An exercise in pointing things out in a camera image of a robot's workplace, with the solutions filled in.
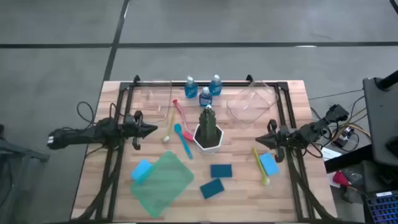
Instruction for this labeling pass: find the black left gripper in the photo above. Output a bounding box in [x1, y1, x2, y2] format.
[123, 110, 159, 151]

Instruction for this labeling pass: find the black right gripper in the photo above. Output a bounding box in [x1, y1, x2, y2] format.
[255, 119, 292, 164]

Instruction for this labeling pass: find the yellow-green dish brush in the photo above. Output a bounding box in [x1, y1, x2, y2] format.
[162, 108, 177, 144]
[252, 147, 271, 187]

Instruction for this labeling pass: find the light blue sponge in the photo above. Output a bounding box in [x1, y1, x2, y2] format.
[130, 159, 153, 184]
[259, 152, 280, 177]

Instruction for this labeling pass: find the blue spoon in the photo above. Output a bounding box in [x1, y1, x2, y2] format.
[173, 123, 194, 161]

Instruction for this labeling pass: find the blue scouring pad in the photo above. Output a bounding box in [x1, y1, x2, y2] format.
[210, 164, 233, 179]
[199, 177, 225, 200]

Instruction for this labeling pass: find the narrow clear plastic bin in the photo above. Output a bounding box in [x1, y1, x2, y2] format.
[134, 80, 174, 124]

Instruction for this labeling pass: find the wide clear plastic bin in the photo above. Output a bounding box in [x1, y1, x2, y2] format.
[226, 80, 280, 124]

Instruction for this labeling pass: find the pink dish brush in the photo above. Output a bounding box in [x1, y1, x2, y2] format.
[172, 99, 195, 143]

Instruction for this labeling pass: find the translucent green tray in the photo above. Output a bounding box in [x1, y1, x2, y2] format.
[129, 151, 195, 218]

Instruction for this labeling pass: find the cactus in white pot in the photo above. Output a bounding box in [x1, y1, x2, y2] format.
[192, 107, 224, 156]

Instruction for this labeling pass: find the white paper sheet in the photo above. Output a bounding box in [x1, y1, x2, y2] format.
[321, 146, 343, 161]

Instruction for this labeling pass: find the power supply box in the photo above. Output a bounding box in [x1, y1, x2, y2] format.
[334, 126, 355, 149]

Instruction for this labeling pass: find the red object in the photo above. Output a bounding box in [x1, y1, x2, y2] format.
[332, 170, 352, 188]

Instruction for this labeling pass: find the black stand beam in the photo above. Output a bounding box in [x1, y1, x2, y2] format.
[325, 144, 374, 174]

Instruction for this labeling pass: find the dark grey equipment cabinet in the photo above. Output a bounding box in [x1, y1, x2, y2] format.
[362, 76, 398, 167]

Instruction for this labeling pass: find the grey metal stand leg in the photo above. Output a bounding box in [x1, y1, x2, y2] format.
[0, 124, 50, 224]

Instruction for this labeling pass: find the blue-lit keyboard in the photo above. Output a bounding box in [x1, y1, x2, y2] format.
[365, 191, 398, 224]

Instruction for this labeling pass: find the black pole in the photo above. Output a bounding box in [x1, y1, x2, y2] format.
[374, 70, 398, 91]

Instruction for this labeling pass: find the black metal table frame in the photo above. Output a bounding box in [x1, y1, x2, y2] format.
[74, 74, 340, 223]

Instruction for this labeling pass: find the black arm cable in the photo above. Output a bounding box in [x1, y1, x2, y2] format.
[76, 101, 96, 125]

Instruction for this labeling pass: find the thin black floor cable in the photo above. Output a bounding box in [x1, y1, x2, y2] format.
[308, 89, 364, 101]

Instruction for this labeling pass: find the yellow cable bundle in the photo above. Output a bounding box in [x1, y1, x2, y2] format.
[329, 107, 373, 142]

